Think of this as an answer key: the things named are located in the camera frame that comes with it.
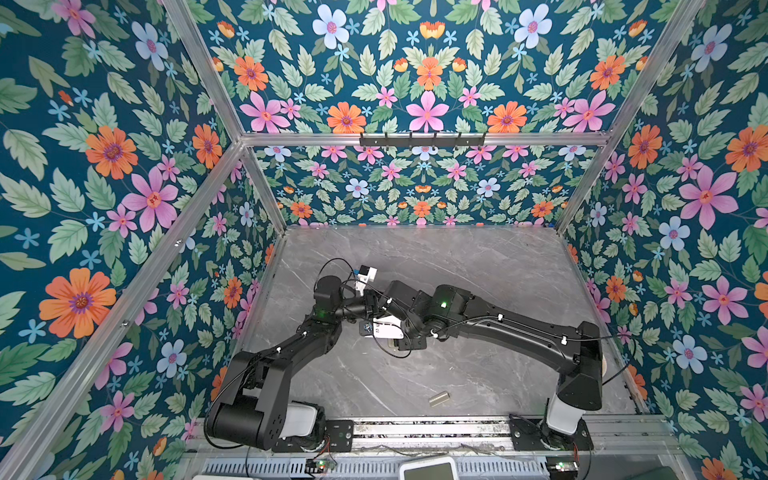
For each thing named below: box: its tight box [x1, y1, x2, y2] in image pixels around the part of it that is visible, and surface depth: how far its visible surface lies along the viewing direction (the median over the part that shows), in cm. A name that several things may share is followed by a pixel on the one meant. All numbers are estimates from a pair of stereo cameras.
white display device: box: [399, 457, 460, 480], surface depth 67 cm
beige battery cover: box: [428, 391, 451, 408], surface depth 81 cm
